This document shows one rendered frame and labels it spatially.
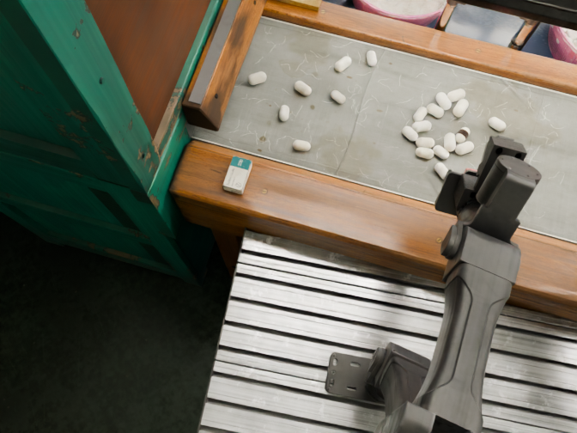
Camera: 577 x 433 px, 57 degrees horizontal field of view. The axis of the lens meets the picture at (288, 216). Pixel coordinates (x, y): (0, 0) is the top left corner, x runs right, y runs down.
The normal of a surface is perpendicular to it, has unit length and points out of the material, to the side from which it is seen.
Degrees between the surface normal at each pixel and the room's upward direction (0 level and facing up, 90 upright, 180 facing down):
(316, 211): 0
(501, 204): 49
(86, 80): 90
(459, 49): 0
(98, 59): 90
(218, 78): 67
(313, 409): 0
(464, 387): 15
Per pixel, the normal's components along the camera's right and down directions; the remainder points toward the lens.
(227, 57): 0.89, 0.13
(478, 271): 0.13, -0.53
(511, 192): -0.30, 0.44
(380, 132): 0.02, -0.32
